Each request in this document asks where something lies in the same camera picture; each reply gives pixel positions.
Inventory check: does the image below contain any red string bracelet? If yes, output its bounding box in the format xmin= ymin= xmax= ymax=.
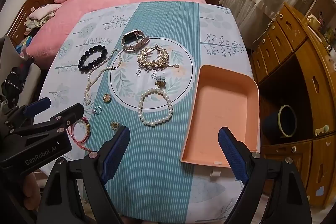
xmin=67 ymin=116 xmax=92 ymax=152

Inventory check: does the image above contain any wooden headboard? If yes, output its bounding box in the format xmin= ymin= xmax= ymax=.
xmin=7 ymin=0 xmax=57 ymax=43

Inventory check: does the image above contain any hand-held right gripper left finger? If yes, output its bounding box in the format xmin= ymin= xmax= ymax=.
xmin=39 ymin=126 xmax=131 ymax=224

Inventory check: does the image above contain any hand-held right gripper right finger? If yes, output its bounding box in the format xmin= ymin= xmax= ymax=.
xmin=218 ymin=126 xmax=313 ymax=224

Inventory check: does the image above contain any person's left hand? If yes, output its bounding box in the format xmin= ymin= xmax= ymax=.
xmin=22 ymin=174 xmax=45 ymax=206

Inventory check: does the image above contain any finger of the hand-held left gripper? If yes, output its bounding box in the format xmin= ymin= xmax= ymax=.
xmin=5 ymin=97 xmax=51 ymax=131
xmin=10 ymin=103 xmax=85 ymax=137

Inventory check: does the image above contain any floral pillow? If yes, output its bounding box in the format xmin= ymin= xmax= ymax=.
xmin=28 ymin=4 xmax=63 ymax=20

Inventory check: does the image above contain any wooden desk with drawers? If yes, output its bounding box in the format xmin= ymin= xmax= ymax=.
xmin=251 ymin=2 xmax=336 ymax=210

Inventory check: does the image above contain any pink plastic tray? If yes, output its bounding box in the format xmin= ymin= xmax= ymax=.
xmin=180 ymin=64 xmax=260 ymax=169

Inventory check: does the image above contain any teal striped leaf tablecloth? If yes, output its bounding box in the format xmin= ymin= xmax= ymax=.
xmin=34 ymin=2 xmax=261 ymax=224

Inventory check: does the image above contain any long pearl necklace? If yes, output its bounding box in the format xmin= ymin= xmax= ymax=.
xmin=84 ymin=49 xmax=122 ymax=104

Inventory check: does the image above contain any white pearl bracelet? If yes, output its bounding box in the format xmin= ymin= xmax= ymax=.
xmin=138 ymin=88 xmax=174 ymax=126

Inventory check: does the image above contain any dark round wastebasket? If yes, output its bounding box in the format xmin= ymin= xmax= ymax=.
xmin=263 ymin=105 xmax=298 ymax=144

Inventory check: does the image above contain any black bead bracelet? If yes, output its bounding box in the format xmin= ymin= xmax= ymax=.
xmin=78 ymin=45 xmax=108 ymax=73

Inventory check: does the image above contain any gold leaf hair clip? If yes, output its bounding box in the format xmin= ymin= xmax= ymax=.
xmin=136 ymin=45 xmax=180 ymax=73

